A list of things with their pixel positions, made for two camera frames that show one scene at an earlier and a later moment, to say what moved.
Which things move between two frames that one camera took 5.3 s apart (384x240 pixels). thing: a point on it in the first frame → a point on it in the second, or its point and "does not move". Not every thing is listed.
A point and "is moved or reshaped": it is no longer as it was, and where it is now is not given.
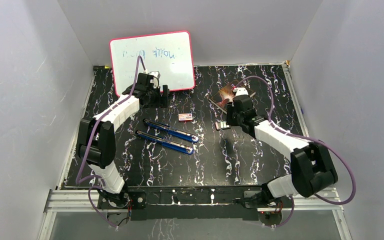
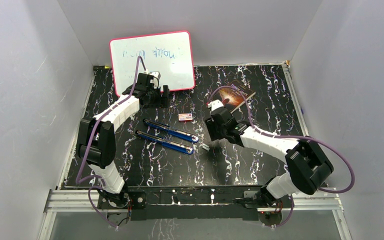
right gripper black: [230, 109] → [211, 125]
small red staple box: [185, 117] does not move
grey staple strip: [220, 125] is moved or reshaped
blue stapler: [177, 133] does not move
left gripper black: [157, 103] does not move
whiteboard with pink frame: [170, 54] does not move
